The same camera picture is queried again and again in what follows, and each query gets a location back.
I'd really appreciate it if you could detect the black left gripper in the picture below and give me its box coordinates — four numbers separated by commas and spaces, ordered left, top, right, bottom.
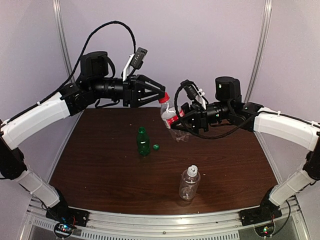
90, 73, 165, 107

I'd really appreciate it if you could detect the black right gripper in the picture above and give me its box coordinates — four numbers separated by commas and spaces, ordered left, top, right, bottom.
167, 100, 232, 135

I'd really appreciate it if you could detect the clear bottle red label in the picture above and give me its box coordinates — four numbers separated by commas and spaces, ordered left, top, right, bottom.
160, 98, 190, 143

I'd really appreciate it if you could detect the green bottle cap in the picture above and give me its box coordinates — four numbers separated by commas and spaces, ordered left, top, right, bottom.
153, 144, 160, 151

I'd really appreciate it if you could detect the green plastic bottle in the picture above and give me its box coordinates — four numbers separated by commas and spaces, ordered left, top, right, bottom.
136, 126, 151, 157

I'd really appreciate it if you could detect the red bottle cap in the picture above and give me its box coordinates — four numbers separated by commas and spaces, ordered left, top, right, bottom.
158, 92, 170, 104

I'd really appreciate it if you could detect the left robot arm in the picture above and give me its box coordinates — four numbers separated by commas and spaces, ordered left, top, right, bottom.
0, 48, 166, 222

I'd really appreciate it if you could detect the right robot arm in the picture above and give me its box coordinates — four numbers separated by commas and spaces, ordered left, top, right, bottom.
172, 76, 320, 221

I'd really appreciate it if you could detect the clear bottle white cap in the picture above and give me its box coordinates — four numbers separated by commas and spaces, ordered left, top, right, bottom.
179, 164, 201, 201

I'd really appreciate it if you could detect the right circuit board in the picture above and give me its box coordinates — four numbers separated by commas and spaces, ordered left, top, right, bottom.
254, 223, 275, 238

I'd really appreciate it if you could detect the circuit board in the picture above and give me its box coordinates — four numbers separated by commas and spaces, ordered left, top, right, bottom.
53, 222, 76, 238
254, 223, 275, 238

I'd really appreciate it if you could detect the left circuit board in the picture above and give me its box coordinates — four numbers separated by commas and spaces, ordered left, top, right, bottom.
53, 222, 76, 238

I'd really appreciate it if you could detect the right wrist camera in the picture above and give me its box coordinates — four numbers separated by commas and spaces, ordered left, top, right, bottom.
180, 79, 209, 110

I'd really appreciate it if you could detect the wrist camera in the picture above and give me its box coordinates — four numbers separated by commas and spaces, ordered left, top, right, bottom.
122, 47, 148, 82
180, 79, 209, 110

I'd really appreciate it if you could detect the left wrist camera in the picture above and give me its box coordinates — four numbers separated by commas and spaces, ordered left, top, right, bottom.
122, 47, 148, 82

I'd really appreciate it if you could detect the left black sleeved cable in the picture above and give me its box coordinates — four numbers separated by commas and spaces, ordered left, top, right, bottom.
4, 20, 137, 123

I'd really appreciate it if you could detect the left rear aluminium post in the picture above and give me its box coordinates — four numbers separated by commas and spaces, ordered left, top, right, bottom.
52, 0, 73, 77

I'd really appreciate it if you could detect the aluminium post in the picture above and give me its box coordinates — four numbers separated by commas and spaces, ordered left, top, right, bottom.
244, 0, 273, 103
52, 0, 73, 77

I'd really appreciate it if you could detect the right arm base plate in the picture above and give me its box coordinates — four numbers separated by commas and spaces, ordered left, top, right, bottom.
239, 206, 282, 226

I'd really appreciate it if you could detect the front aluminium frame rail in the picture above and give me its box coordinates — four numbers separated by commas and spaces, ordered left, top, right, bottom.
17, 197, 310, 240

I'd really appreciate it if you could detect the right rear aluminium post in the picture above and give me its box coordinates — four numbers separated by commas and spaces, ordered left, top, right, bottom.
244, 0, 273, 103

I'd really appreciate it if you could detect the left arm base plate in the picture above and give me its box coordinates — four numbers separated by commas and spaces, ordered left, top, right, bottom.
45, 207, 89, 227

